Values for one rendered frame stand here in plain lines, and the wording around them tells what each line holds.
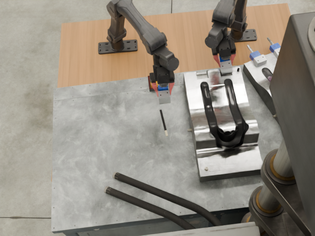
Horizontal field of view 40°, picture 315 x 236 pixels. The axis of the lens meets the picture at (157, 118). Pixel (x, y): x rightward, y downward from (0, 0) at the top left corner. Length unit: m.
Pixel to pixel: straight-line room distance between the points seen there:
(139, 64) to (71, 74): 0.34
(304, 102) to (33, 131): 2.50
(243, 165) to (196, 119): 0.27
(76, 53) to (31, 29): 1.35
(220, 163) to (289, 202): 0.79
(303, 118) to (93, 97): 1.50
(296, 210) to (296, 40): 0.48
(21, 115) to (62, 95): 1.03
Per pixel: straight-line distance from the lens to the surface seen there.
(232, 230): 1.08
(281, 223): 1.29
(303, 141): 0.70
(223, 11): 1.79
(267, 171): 1.06
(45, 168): 2.87
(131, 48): 2.20
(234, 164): 1.80
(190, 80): 1.96
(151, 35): 1.71
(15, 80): 3.30
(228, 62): 1.95
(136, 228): 1.99
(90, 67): 2.18
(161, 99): 1.84
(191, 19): 2.31
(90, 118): 2.01
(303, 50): 0.66
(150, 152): 1.89
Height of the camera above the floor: 2.50
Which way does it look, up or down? 60 degrees down
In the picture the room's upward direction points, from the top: 7 degrees counter-clockwise
